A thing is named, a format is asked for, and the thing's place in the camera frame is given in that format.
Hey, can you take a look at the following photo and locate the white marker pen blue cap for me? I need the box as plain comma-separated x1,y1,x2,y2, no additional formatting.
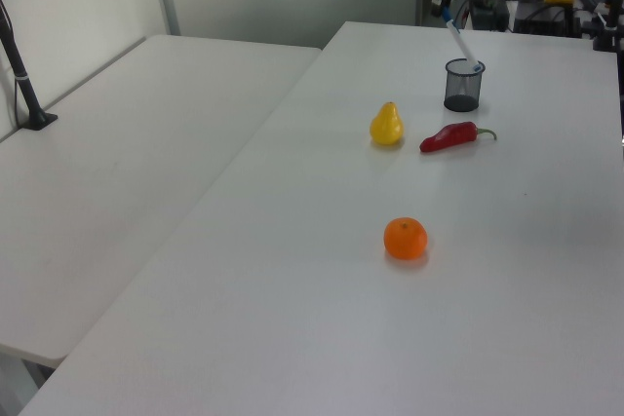
442,6,484,72

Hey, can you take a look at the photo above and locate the black clamp stand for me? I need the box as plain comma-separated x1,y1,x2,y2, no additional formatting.
591,0,624,53

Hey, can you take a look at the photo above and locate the orange mandarin fruit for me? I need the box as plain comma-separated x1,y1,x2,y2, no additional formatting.
382,216,429,261

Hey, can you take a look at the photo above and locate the black pole stand with base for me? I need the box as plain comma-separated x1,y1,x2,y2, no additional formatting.
0,0,59,132

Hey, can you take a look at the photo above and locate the red chili pepper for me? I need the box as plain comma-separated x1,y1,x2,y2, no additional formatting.
419,121,498,155

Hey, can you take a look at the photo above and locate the yellow pear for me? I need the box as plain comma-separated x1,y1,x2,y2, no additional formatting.
369,100,406,147

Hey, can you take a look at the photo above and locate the black electronics box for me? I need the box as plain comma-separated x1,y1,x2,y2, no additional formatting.
468,0,512,33

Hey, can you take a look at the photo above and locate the black mesh pen cup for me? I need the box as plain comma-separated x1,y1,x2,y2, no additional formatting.
443,57,487,113

